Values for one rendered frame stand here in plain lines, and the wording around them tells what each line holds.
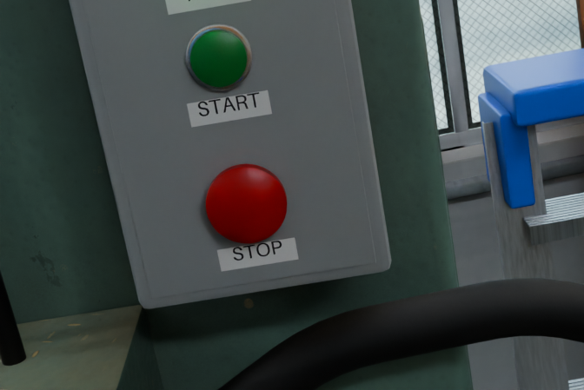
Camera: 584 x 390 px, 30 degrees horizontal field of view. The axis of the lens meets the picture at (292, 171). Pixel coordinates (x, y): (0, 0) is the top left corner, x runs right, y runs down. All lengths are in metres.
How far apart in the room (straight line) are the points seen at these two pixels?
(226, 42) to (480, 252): 1.74
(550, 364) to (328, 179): 1.04
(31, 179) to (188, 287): 0.10
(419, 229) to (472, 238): 1.61
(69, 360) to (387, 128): 0.16
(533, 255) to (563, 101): 0.21
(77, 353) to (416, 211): 0.16
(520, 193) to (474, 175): 0.72
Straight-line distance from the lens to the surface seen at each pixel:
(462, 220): 2.07
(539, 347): 1.42
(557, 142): 2.08
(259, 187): 0.40
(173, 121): 0.40
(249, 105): 0.40
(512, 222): 1.37
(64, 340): 0.48
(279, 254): 0.42
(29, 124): 0.48
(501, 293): 0.46
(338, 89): 0.40
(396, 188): 0.47
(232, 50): 0.39
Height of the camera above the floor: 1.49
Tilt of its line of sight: 17 degrees down
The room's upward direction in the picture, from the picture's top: 10 degrees counter-clockwise
